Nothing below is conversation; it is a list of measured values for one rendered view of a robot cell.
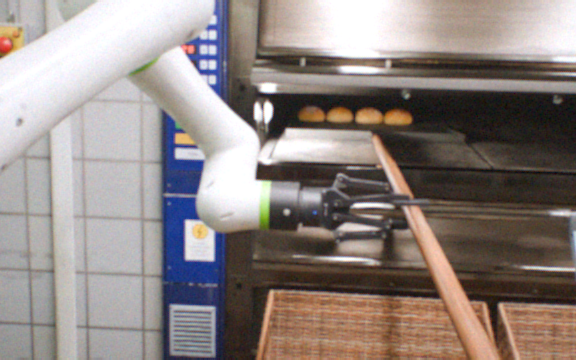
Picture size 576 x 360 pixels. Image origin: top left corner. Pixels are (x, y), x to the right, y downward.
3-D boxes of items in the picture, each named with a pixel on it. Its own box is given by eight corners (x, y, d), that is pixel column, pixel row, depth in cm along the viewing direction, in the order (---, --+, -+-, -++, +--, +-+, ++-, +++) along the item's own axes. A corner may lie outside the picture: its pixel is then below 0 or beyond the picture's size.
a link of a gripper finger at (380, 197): (332, 204, 151) (331, 197, 151) (392, 197, 150) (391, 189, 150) (333, 209, 147) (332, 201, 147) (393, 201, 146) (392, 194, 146)
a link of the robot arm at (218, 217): (196, 242, 152) (189, 212, 143) (203, 187, 159) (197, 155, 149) (269, 245, 151) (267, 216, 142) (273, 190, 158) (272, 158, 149)
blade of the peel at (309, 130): (464, 143, 245) (464, 134, 245) (285, 137, 247) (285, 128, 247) (445, 127, 281) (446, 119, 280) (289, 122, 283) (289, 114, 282)
